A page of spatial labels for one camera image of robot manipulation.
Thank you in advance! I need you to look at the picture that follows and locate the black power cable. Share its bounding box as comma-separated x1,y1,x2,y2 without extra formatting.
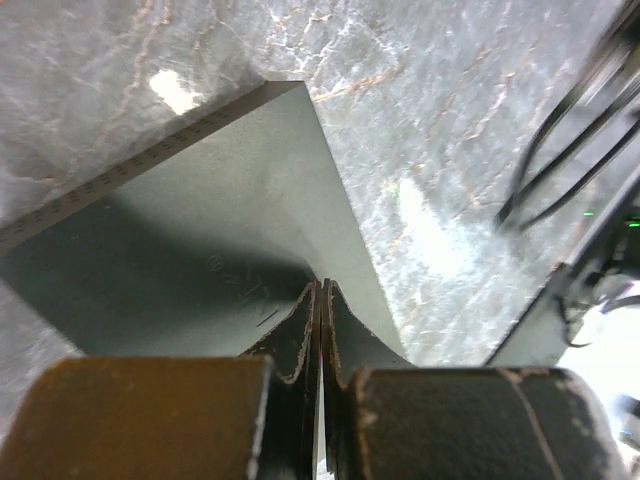
494,0,640,234

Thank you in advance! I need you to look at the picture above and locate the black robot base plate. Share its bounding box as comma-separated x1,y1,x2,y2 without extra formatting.
485,171,639,367

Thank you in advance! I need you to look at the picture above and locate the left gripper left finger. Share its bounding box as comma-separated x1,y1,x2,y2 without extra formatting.
1,282,320,479

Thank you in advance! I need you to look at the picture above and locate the black TP-Link network switch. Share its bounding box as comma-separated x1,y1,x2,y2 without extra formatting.
1,81,406,368

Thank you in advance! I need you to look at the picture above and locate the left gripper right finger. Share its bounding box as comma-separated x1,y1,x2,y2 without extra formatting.
320,280,629,479

